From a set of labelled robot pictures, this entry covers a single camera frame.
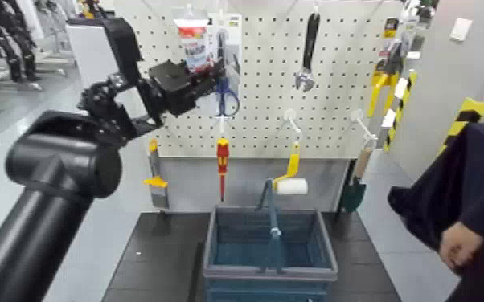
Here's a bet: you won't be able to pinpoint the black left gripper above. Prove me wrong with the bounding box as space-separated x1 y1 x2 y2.
148 59 224 118

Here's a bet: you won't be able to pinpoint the red white glue tube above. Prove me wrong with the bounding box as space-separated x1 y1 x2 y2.
173 17 211 76

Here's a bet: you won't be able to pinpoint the person's bare hand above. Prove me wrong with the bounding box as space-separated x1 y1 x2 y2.
439 223 484 271

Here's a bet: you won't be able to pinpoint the blue scissors in white package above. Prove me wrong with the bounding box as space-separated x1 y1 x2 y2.
207 14 243 119

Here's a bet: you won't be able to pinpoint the red yellow screwdriver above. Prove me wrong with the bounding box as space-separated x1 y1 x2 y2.
215 137 230 202

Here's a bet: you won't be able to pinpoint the white pegboard panel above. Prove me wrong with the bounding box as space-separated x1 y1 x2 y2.
113 0 404 161

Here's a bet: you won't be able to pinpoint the black adjustable wrench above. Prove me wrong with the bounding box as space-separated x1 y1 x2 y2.
293 12 321 94

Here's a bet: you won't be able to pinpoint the grey scraper with yellow guard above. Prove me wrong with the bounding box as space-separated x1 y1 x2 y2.
142 138 170 209

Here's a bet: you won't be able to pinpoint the yellow black background machine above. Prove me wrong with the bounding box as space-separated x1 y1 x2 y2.
77 0 105 20

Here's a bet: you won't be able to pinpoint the yellow pliers in package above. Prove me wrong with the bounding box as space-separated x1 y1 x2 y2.
365 17 404 120

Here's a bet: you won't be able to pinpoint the black humanoid robot on stand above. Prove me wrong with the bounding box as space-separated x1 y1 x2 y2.
0 0 43 84

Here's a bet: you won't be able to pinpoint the grey packaged hanging tool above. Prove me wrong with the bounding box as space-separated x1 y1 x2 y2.
400 0 437 60

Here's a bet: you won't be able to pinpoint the person in dark clothing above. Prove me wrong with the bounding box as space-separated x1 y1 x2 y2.
387 123 484 302

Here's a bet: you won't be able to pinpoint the yellow black striped wide corner guard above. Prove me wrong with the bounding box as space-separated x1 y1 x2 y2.
437 97 484 158

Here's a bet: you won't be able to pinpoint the white paint roller yellow handle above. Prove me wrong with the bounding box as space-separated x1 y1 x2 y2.
272 141 310 196

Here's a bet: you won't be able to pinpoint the blue plastic crate with handles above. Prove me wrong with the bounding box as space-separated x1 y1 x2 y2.
201 177 339 302

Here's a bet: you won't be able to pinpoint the green garden trowel wooden handle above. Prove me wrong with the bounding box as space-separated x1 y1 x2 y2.
338 145 374 214

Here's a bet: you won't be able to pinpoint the yellow black striped slim post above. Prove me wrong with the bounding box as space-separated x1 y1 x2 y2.
383 69 418 153

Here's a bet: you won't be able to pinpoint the white wall switch plate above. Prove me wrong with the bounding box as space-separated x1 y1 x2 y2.
449 17 474 43

